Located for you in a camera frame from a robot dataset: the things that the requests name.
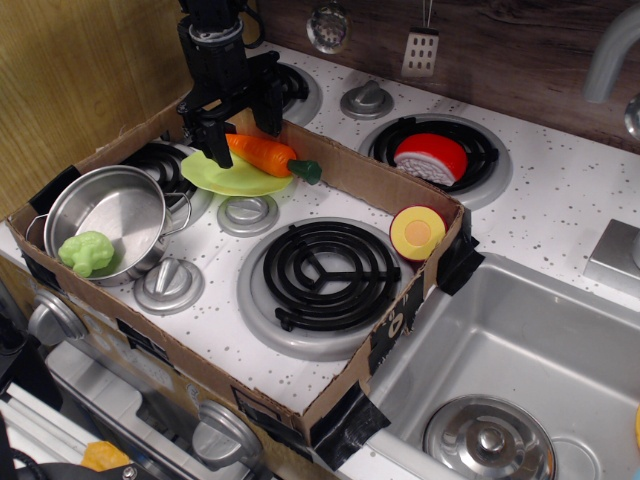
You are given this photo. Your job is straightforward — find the red toy cheese wedge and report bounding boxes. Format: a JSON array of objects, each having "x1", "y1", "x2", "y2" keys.
[{"x1": 393, "y1": 133, "x2": 469, "y2": 186}]

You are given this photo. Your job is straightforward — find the silver metal pot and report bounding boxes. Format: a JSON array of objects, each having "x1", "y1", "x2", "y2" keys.
[{"x1": 26, "y1": 165, "x2": 192, "y2": 286}]

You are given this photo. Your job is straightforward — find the front right black burner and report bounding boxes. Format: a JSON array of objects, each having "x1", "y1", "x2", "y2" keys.
[{"x1": 237, "y1": 217, "x2": 413, "y2": 362}]

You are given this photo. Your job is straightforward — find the silver oven knob right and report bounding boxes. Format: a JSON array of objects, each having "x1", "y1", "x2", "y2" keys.
[{"x1": 191, "y1": 400, "x2": 263, "y2": 470}]

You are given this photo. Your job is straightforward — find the silver sink basin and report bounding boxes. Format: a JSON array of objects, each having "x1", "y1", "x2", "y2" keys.
[{"x1": 371, "y1": 255, "x2": 639, "y2": 479}]

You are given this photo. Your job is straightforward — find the hanging silver slotted spoon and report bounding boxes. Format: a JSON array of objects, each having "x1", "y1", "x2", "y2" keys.
[{"x1": 306, "y1": 1, "x2": 352, "y2": 55}]

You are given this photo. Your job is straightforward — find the light green plastic plate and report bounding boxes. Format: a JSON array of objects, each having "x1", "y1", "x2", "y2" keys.
[{"x1": 181, "y1": 150, "x2": 293, "y2": 197}]

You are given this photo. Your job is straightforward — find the back left black burner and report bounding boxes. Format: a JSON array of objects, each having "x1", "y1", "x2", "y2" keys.
[{"x1": 278, "y1": 63, "x2": 323, "y2": 127}]

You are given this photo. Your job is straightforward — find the silver oven knob left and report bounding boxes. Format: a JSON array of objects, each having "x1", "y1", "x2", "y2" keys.
[{"x1": 28, "y1": 289, "x2": 88, "y2": 346}]

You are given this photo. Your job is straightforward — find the silver stove knob centre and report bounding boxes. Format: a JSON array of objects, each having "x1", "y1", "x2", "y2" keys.
[{"x1": 217, "y1": 195, "x2": 279, "y2": 238}]

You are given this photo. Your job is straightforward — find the hanging silver spatula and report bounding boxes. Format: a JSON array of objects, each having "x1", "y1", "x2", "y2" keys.
[{"x1": 401, "y1": 1, "x2": 439, "y2": 78}]

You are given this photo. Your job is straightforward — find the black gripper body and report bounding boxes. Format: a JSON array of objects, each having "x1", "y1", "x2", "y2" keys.
[{"x1": 177, "y1": 22, "x2": 280, "y2": 134}]

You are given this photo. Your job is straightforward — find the green toy broccoli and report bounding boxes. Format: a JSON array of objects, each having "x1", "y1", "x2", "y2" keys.
[{"x1": 58, "y1": 231, "x2": 115, "y2": 278}]

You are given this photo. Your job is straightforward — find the silver stove knob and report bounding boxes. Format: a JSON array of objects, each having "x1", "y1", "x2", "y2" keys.
[
  {"x1": 340, "y1": 80, "x2": 394, "y2": 120},
  {"x1": 217, "y1": 195, "x2": 279, "y2": 238},
  {"x1": 134, "y1": 257, "x2": 204, "y2": 316}
]

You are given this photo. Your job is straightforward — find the silver stove knob front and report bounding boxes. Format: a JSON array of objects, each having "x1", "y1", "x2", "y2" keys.
[{"x1": 134, "y1": 257, "x2": 204, "y2": 316}]

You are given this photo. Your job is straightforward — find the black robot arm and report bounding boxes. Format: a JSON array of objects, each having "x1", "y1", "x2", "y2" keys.
[{"x1": 177, "y1": 1, "x2": 283, "y2": 169}]

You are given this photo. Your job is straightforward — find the orange toy carrot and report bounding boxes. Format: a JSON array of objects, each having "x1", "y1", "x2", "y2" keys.
[{"x1": 226, "y1": 134, "x2": 322, "y2": 185}]

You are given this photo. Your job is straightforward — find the grey toy faucet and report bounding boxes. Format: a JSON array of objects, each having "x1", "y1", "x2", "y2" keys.
[{"x1": 582, "y1": 3, "x2": 639, "y2": 103}]

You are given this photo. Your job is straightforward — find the front left black burner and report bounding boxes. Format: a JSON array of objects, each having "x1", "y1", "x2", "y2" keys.
[{"x1": 123, "y1": 142, "x2": 214, "y2": 227}]

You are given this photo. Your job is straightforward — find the silver stove knob back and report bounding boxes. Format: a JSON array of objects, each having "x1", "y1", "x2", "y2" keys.
[{"x1": 340, "y1": 80, "x2": 394, "y2": 120}]

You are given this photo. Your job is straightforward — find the yellow red toy fruit half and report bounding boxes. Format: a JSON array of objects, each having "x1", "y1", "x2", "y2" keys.
[{"x1": 389, "y1": 205, "x2": 447, "y2": 262}]

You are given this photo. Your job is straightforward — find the silver pot lid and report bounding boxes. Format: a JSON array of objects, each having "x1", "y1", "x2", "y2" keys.
[{"x1": 422, "y1": 395, "x2": 557, "y2": 479}]

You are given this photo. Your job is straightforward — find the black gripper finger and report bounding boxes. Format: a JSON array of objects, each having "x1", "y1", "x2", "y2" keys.
[
  {"x1": 192, "y1": 120, "x2": 233, "y2": 169},
  {"x1": 251, "y1": 77, "x2": 283, "y2": 137}
]

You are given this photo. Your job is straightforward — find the silver oven knob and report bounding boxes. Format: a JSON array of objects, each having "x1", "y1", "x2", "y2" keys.
[
  {"x1": 191, "y1": 400, "x2": 263, "y2": 470},
  {"x1": 28, "y1": 289, "x2": 88, "y2": 346}
]

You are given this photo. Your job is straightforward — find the yellow toy piece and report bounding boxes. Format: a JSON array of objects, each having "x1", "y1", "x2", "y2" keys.
[{"x1": 80, "y1": 441, "x2": 131, "y2": 472}]

